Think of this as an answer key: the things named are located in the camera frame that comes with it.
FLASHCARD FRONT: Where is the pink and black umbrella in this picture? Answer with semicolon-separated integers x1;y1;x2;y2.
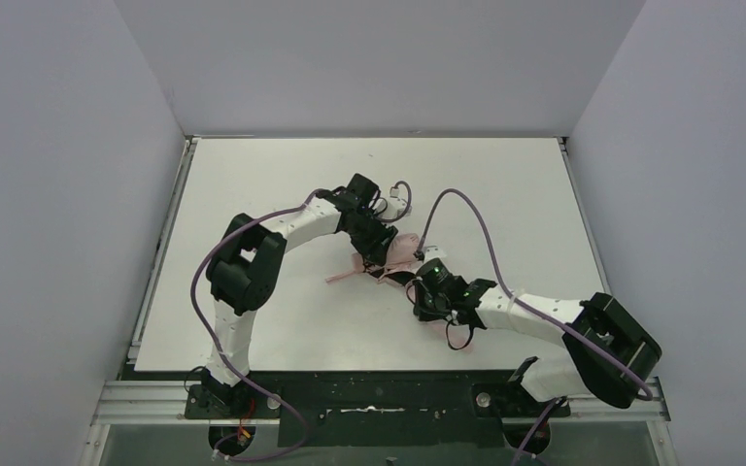
324;233;475;352

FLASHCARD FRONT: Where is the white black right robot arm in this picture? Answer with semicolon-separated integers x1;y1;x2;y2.
409;258;662;409

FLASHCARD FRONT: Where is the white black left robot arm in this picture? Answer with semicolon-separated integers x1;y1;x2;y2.
194;174;412;387

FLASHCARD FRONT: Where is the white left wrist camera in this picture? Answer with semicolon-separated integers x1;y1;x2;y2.
376;196;411;223

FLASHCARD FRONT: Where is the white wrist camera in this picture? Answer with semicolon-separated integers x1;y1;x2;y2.
418;246;447;262
376;196;411;223

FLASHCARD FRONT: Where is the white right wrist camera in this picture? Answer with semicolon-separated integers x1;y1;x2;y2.
418;246;447;262

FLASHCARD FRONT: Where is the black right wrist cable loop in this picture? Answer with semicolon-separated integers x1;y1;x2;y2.
445;321;476;352

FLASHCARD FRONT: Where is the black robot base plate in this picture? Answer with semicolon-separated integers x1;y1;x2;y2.
183;367;570;458

